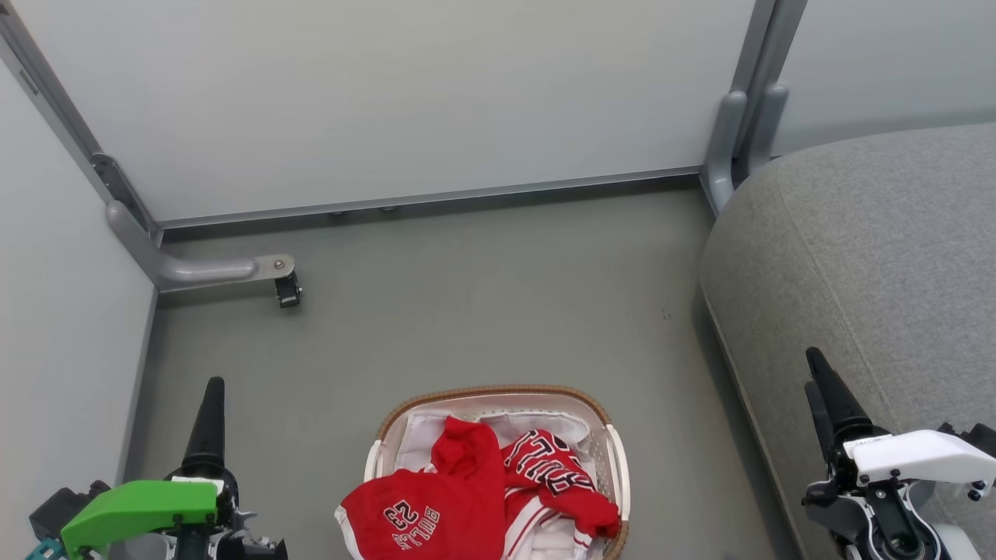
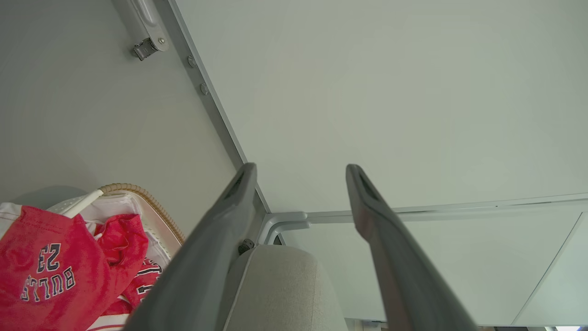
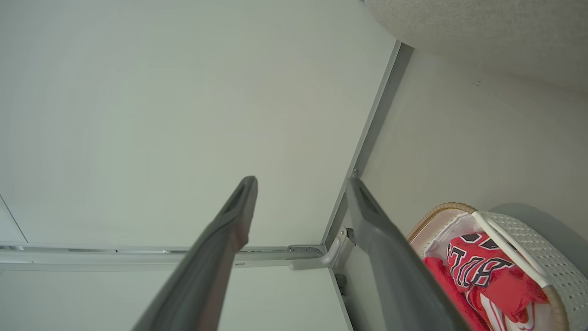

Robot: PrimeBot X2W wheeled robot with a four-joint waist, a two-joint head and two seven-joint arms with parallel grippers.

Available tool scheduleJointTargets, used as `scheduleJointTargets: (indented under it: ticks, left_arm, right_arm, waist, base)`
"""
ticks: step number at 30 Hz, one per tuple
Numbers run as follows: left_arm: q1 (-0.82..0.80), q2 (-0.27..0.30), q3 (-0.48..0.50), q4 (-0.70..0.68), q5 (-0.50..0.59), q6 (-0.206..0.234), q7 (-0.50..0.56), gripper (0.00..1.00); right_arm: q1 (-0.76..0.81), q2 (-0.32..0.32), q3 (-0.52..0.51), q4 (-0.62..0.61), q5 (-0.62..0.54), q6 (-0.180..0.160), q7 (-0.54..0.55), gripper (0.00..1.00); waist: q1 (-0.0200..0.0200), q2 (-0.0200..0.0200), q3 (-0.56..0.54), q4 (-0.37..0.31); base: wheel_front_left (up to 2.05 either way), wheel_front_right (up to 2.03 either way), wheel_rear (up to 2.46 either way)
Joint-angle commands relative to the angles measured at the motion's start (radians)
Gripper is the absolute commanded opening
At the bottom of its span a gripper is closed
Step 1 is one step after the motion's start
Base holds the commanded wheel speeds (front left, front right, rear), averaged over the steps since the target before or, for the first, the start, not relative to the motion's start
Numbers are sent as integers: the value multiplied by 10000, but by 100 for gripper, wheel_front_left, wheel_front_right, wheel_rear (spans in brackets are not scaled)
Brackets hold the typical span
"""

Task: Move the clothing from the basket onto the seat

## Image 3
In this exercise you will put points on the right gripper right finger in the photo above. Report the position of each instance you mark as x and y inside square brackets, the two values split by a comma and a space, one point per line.
[395, 276]

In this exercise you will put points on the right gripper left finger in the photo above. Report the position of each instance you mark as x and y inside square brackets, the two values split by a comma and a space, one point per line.
[206, 271]

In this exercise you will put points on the red lettered basketball jersey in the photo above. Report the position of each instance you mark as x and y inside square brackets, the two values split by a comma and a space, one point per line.
[477, 266]

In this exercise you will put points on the plain red shirt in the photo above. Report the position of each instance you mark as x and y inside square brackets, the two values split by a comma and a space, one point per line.
[514, 292]

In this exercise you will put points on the white fabric basket liner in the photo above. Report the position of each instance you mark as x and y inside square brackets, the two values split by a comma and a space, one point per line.
[438, 239]

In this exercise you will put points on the white woven laundry basket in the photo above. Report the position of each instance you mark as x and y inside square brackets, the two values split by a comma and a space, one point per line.
[556, 262]

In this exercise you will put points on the grey foot bracket with caster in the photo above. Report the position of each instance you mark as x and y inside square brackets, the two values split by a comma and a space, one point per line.
[328, 257]

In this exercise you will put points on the grey partition base rail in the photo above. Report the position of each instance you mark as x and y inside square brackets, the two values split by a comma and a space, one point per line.
[372, 133]

